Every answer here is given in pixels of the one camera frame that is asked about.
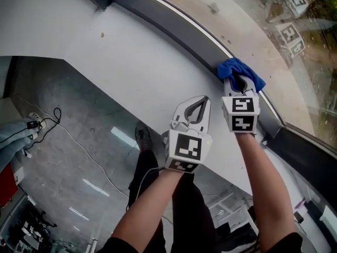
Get person's left forearm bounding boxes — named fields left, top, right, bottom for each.
left=112, top=169, right=185, bottom=247

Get person's right forearm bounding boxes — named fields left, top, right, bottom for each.
left=235, top=132, right=295, bottom=250

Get thin white gripper cable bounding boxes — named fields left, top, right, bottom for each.
left=135, top=167, right=164, bottom=203

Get person's black trousers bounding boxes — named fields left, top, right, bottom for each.
left=126, top=149, right=259, bottom=253

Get red box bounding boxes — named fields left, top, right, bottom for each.
left=0, top=163, right=18, bottom=208

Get black window frame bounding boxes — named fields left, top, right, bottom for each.
left=71, top=0, right=337, bottom=173

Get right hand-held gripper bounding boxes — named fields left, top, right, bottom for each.
left=221, top=74, right=262, bottom=135

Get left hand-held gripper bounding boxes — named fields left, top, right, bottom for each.
left=162, top=95, right=214, bottom=174

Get person's black shirt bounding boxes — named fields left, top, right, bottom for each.
left=97, top=232, right=306, bottom=253

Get black cable with adapter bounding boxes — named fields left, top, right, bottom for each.
left=7, top=106, right=63, bottom=150

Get person's dark shoe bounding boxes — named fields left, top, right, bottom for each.
left=134, top=122, right=154, bottom=153

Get blue cleaning cloth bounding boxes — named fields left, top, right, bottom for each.
left=217, top=57, right=266, bottom=92

